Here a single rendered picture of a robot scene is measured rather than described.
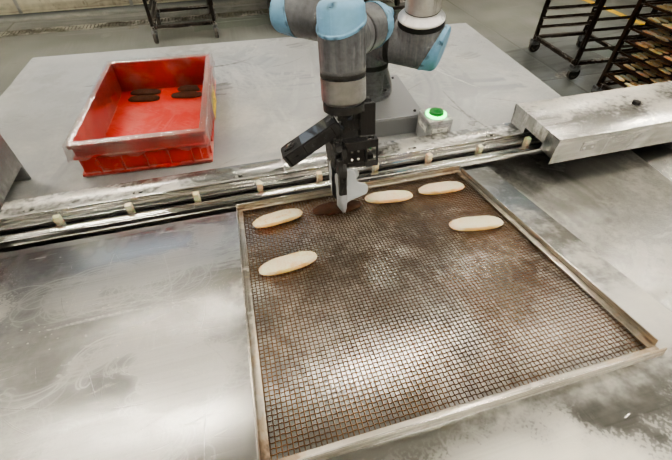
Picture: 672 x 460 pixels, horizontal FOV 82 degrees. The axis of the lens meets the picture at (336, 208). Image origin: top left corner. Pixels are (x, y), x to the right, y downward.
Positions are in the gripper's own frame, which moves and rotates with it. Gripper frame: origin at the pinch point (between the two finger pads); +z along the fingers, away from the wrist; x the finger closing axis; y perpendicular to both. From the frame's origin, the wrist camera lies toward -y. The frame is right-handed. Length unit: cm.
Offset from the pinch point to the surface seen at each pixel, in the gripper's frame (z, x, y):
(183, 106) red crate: -2, 64, -33
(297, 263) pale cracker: 0.8, -14.7, -10.5
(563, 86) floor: 60, 192, 231
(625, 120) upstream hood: -2, 10, 78
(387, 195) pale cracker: 0.7, -0.1, 10.5
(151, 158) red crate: 0, 34, -40
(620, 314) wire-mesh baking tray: 1.4, -37.2, 30.4
